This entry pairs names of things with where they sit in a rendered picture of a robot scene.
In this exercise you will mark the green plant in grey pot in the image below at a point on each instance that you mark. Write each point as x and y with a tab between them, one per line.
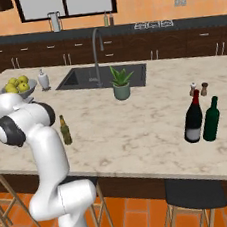
121	90

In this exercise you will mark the dark wood island base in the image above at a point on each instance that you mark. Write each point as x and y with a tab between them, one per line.
131	185

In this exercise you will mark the white-topped salt shaker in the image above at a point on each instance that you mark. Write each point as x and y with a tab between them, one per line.
193	89

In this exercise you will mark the green glass bottle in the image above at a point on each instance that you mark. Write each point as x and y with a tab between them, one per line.
211	123

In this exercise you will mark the yellow-green apple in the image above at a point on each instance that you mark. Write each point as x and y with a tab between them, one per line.
23	79
10	87
13	81
23	87

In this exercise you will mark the small olive-green bottle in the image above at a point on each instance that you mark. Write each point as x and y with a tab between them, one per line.
66	133

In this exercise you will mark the dark wine bottle red neck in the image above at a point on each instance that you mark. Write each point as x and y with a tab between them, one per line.
193	122

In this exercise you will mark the hob with white grates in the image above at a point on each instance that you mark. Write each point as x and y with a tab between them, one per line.
153	24

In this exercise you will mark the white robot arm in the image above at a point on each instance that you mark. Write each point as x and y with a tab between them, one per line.
48	153

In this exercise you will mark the dark brown sauce bottle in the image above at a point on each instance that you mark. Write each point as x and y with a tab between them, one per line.
111	20

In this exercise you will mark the black recessed sink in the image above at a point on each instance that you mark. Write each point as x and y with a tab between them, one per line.
81	79

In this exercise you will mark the grey curved tap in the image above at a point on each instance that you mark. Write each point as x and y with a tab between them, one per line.
95	54

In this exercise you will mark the white soap dispenser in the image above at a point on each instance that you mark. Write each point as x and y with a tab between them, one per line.
43	80

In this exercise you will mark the black-seat wooden stool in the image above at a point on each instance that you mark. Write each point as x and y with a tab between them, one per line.
19	201
195	192
97	225

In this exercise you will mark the grey wall socket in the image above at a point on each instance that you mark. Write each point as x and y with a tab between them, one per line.
180	1

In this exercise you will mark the grey kettle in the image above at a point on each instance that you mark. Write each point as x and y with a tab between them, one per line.
55	22

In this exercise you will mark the grey fruit bowl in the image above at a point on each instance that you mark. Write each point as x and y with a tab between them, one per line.
31	84

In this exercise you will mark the dark wood base cupboards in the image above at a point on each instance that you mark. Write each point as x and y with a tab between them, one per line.
127	48

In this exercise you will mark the brown-topped pepper shaker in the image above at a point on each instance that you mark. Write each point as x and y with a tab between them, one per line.
204	89

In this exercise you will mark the green oil bottle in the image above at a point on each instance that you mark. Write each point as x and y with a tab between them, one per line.
105	20

